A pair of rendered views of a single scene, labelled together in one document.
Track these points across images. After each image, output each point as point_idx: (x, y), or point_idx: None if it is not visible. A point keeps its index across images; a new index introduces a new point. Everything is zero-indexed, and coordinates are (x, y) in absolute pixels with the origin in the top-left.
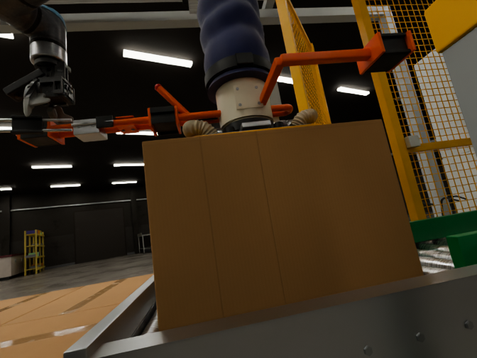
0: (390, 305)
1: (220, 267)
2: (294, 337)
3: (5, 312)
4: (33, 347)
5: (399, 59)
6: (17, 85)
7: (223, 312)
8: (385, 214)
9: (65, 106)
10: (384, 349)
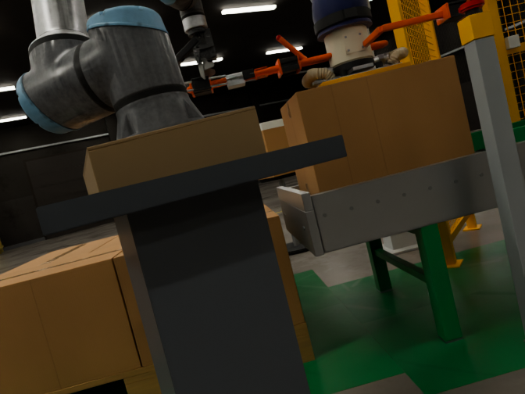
0: (441, 168)
1: (350, 163)
2: (395, 184)
3: None
4: None
5: (462, 16)
6: (183, 53)
7: None
8: (452, 123)
9: (211, 62)
10: (437, 187)
